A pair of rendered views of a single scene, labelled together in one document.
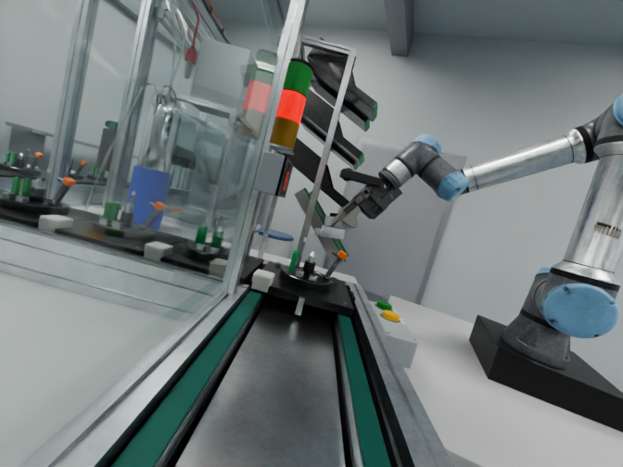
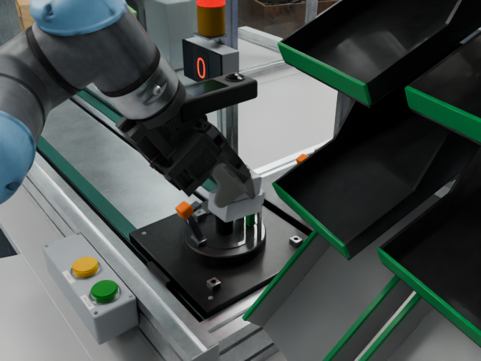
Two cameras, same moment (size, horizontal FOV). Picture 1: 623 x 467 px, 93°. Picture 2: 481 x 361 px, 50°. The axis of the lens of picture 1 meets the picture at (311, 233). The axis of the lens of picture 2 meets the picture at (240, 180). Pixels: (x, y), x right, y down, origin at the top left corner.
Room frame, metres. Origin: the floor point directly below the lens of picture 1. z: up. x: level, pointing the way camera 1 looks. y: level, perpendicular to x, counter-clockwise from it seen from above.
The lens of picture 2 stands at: (1.34, -0.43, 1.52)
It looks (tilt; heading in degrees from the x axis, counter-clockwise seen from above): 31 degrees down; 142
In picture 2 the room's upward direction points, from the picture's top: straight up
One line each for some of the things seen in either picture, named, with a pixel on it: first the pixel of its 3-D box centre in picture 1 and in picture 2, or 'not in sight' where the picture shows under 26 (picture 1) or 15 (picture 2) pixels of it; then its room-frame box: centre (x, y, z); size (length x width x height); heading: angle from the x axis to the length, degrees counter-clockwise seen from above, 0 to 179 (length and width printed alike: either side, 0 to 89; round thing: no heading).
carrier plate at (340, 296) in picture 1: (304, 283); (225, 243); (0.77, -0.02, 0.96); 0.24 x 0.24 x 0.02; 0
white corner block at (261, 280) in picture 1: (262, 281); not in sight; (0.67, 0.08, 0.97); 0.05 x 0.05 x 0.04; 0
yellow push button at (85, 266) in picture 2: (390, 317); (85, 268); (0.68, -0.23, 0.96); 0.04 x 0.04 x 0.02
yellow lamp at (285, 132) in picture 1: (283, 134); (211, 18); (0.58, 0.10, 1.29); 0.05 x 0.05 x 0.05
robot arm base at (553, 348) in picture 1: (539, 334); not in sight; (0.78, -0.66, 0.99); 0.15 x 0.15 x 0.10
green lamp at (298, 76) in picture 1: (297, 82); not in sight; (0.58, 0.10, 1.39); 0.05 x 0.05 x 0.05
